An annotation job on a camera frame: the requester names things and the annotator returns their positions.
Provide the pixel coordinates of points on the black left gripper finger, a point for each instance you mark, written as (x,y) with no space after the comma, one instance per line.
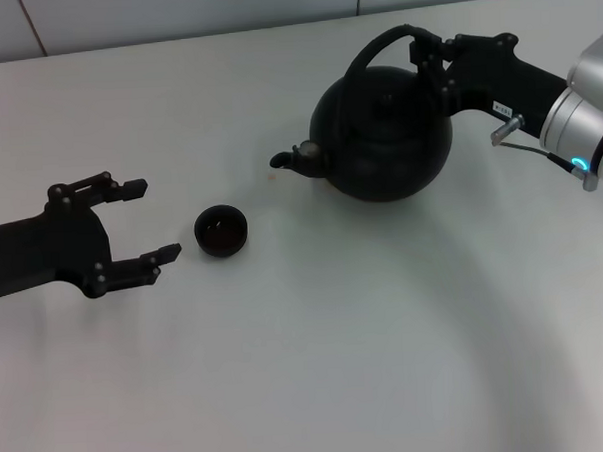
(135,189)
(167,252)

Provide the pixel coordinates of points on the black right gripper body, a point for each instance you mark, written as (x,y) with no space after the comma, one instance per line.
(500,82)

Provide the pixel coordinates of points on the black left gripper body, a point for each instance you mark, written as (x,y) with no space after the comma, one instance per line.
(37,252)

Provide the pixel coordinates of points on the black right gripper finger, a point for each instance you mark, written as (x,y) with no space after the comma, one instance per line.
(427,68)
(431,42)

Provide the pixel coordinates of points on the dark round teacup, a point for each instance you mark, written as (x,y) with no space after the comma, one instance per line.
(222,247)

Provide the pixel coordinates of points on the black round teapot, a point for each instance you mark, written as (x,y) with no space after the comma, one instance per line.
(383,152)

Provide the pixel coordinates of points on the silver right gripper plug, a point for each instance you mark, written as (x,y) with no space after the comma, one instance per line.
(507,131)

